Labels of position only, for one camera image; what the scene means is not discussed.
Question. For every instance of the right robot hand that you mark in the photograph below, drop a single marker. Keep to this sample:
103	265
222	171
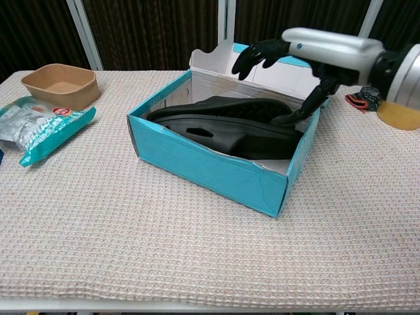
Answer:
338	52

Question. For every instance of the turquoise cardboard shoe box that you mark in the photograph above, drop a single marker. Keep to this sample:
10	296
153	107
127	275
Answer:
213	170

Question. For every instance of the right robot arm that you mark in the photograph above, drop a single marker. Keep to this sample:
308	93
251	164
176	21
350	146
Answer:
408	78

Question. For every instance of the yellowish packing tape roll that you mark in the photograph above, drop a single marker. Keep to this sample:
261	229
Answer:
402	116

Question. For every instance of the beige waffle tablecloth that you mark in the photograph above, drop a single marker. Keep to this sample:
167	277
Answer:
164	246

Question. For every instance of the brown paper bowl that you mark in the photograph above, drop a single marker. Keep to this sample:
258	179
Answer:
77	93

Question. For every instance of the teal and silver snack bag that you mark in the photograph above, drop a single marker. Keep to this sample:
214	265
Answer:
42	128

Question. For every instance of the white frame post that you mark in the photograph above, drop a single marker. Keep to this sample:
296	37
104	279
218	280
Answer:
87	36
372	16
226	23

